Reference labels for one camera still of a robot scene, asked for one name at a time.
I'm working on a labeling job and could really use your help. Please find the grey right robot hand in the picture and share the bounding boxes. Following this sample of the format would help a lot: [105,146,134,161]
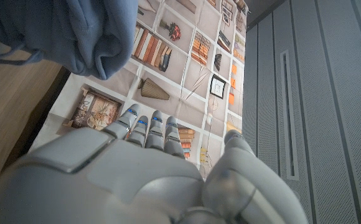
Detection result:
[0,103,309,224]

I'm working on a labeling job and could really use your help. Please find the blue hoodie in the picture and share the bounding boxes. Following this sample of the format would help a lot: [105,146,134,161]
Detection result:
[0,0,139,81]

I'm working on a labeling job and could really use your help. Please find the printed bookshelf backdrop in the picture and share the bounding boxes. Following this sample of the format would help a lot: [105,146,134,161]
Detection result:
[27,0,250,181]

